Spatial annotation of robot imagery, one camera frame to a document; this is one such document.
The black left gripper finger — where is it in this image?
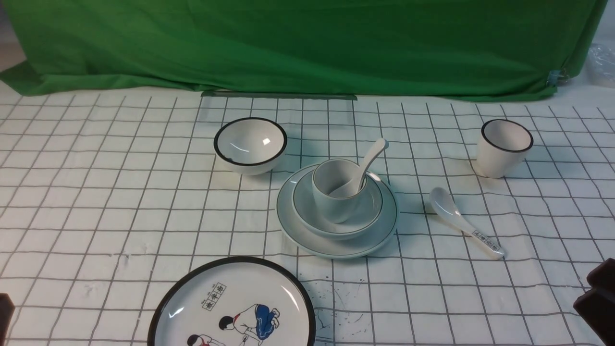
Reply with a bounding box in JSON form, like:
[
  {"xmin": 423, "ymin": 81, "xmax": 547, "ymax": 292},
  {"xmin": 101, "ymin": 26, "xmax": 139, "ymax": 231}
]
[{"xmin": 0, "ymin": 293, "xmax": 15, "ymax": 344}]

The white grid tablecloth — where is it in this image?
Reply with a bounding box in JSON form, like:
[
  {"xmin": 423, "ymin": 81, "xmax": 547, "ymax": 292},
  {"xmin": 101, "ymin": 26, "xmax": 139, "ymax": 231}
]
[{"xmin": 0, "ymin": 90, "xmax": 615, "ymax": 346}]

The black-rimmed white cup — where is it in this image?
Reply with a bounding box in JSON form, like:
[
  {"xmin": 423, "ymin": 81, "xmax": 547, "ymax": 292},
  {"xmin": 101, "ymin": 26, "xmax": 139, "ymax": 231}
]
[{"xmin": 476, "ymin": 119, "xmax": 534, "ymax": 179}]

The green-rimmed white plate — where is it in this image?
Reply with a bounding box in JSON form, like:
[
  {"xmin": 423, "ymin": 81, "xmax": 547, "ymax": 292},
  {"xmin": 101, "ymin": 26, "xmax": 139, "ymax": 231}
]
[{"xmin": 276, "ymin": 164, "xmax": 399, "ymax": 260}]

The green-rimmed white bowl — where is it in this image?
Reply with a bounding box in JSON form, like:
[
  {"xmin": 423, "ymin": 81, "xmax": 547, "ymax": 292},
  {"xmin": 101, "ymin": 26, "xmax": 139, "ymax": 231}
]
[{"xmin": 291, "ymin": 170, "xmax": 382, "ymax": 240}]

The black-rimmed cartoon plate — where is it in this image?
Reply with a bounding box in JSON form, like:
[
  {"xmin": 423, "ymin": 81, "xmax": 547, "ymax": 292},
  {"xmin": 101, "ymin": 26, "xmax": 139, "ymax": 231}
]
[{"xmin": 147, "ymin": 256, "xmax": 316, "ymax": 346}]

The plain white spoon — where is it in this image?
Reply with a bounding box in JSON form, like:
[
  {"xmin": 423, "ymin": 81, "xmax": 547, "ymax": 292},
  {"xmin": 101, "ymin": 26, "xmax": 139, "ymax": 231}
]
[{"xmin": 330, "ymin": 138, "xmax": 389, "ymax": 198}]

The black-rimmed white bowl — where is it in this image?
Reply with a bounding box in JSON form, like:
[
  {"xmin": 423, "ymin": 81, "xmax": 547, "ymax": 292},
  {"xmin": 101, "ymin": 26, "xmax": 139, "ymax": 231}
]
[{"xmin": 213, "ymin": 117, "xmax": 289, "ymax": 175}]

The green-rimmed white cup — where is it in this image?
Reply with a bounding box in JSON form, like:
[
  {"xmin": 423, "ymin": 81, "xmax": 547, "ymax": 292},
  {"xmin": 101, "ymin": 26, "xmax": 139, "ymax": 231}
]
[{"xmin": 311, "ymin": 158, "xmax": 365, "ymax": 223}]

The white spoon with lettering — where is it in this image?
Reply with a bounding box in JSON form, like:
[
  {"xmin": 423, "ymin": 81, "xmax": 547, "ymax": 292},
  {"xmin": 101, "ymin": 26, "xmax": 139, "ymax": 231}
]
[{"xmin": 429, "ymin": 187, "xmax": 505, "ymax": 259}]

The green backdrop cloth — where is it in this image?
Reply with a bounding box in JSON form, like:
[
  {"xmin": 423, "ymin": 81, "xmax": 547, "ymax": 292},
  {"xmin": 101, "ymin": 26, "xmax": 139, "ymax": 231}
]
[{"xmin": 1, "ymin": 0, "xmax": 607, "ymax": 101}]

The metal clip on backdrop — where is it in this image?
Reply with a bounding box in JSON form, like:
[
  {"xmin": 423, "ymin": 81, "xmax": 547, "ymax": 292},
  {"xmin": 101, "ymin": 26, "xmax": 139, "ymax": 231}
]
[{"xmin": 545, "ymin": 69, "xmax": 570, "ymax": 87}]

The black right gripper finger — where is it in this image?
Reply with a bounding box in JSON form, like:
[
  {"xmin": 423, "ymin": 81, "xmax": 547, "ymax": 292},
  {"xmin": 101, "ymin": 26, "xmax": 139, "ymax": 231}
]
[{"xmin": 573, "ymin": 258, "xmax": 615, "ymax": 346}]

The clear plastic wrap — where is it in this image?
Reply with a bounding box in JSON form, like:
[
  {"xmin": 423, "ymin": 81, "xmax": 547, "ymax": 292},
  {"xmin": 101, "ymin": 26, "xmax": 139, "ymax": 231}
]
[{"xmin": 586, "ymin": 43, "xmax": 615, "ymax": 88}]

